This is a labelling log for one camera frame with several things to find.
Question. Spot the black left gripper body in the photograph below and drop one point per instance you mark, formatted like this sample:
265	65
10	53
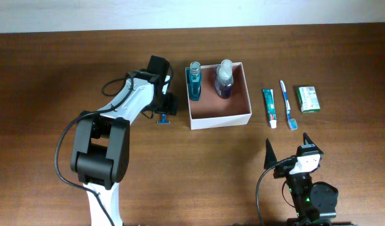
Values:
166	103

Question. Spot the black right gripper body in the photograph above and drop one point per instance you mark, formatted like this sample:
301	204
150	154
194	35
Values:
283	171

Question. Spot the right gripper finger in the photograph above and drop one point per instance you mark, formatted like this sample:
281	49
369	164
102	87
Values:
307	142
270	157

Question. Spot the blue disposable razor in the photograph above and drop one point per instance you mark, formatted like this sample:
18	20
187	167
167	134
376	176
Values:
163	120

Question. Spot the blue Listerine mouthwash bottle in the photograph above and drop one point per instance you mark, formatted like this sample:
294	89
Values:
194	81

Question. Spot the purple pump soap bottle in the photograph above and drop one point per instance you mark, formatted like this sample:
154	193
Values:
224	79

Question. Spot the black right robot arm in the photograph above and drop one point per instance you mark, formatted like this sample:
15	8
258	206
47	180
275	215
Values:
314	203

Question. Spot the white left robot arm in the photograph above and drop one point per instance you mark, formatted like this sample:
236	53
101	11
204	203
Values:
100	155

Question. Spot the blue white toothbrush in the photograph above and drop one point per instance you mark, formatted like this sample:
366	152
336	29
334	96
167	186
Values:
292	123

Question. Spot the green soap box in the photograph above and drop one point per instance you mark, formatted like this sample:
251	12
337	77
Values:
308	99

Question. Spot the pink open box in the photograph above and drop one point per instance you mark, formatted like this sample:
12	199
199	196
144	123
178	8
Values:
211	111

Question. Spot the green toothpaste tube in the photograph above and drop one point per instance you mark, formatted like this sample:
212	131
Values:
269	100

